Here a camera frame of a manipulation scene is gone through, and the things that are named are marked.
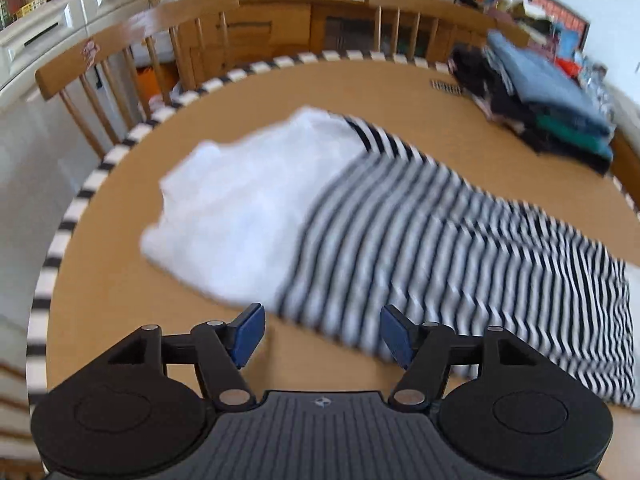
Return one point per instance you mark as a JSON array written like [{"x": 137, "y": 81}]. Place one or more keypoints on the stack of folded clothes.
[{"x": 540, "y": 95}]

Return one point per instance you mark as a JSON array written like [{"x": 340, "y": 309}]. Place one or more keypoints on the wooden spindle chair with sticker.
[{"x": 140, "y": 22}]

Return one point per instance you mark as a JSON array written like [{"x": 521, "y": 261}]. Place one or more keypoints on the wooden sideboard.
[{"x": 280, "y": 25}]

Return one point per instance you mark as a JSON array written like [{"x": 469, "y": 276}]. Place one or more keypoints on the framed wall picture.
[{"x": 560, "y": 20}]

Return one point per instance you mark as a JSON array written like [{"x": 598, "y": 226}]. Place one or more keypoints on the small dark ridged object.
[{"x": 447, "y": 87}]

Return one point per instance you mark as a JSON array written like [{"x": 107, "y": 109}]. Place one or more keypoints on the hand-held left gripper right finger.
[{"x": 397, "y": 335}]

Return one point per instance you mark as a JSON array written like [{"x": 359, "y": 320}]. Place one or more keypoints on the navy white striped shirt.
[{"x": 400, "y": 240}]

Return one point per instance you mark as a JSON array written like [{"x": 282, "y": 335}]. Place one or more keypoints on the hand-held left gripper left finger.
[{"x": 248, "y": 332}]

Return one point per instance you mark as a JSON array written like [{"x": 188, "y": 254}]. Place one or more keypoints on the orange bag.
[{"x": 147, "y": 85}]

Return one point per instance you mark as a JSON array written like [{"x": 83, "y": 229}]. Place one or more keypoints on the white cabinet with shelves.
[{"x": 50, "y": 25}]

